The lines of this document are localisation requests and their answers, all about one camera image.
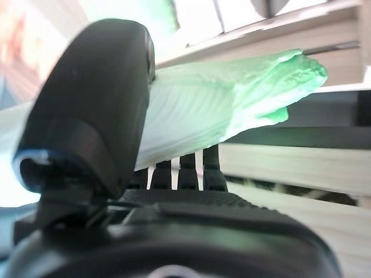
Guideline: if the light wooden slat crate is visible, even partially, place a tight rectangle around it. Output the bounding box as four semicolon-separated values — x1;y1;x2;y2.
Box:
156;0;371;87

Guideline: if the napa cabbage white green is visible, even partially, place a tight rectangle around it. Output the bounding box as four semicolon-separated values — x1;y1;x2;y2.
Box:
161;0;181;31
0;49;328;208

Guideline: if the wide light wooden crate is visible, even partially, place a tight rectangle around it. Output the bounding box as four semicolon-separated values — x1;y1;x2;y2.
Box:
219;143;371;278

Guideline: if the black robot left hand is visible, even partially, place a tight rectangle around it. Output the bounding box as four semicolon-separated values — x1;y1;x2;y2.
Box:
0;19;348;278

